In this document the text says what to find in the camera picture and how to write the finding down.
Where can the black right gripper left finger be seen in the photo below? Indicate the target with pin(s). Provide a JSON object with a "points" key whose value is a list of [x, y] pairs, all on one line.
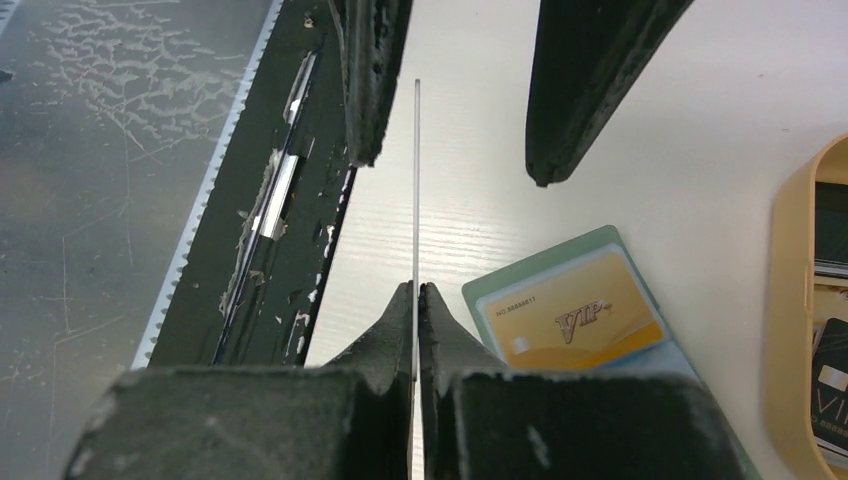
{"points": [[348, 419]]}

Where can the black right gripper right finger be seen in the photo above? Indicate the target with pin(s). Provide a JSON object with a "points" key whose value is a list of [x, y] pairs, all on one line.
{"points": [[477, 384]]}

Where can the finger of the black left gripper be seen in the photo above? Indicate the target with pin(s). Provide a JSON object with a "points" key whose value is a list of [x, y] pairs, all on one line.
{"points": [[587, 56], [372, 36]]}

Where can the white card with stripe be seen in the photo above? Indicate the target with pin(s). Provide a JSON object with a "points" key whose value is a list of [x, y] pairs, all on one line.
{"points": [[416, 208]]}

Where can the green leather card holder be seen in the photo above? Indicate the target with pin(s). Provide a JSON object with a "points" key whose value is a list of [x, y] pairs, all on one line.
{"points": [[666, 357]]}

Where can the gold VIP card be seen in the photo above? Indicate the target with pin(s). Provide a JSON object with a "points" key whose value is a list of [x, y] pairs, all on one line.
{"points": [[588, 312]]}

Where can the black card in tray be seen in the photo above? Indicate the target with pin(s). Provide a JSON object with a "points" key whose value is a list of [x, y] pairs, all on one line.
{"points": [[829, 388], [830, 230]]}

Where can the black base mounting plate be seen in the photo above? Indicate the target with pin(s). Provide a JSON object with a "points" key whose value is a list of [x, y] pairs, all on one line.
{"points": [[247, 279]]}

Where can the tan oval tray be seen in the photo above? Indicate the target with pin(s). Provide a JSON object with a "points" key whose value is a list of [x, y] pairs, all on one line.
{"points": [[788, 337]]}

